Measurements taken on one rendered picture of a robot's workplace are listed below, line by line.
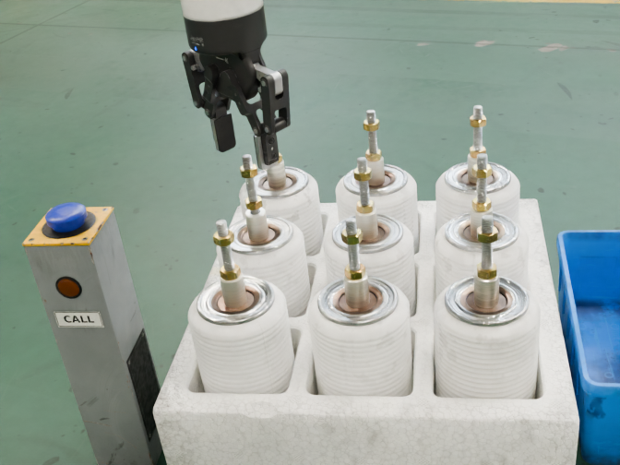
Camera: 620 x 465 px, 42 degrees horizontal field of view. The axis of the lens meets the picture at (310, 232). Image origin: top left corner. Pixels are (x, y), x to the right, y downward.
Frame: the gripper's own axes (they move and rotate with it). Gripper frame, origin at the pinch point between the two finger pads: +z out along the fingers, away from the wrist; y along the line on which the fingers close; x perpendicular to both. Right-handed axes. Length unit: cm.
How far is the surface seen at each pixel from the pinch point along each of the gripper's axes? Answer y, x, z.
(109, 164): -81, 22, 36
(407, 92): -54, 84, 36
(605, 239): 18, 41, 25
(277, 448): 15.3, -12.7, 22.4
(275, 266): 4.3, -1.7, 12.0
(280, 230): 1.4, 1.9, 10.4
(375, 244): 11.4, 6.2, 10.4
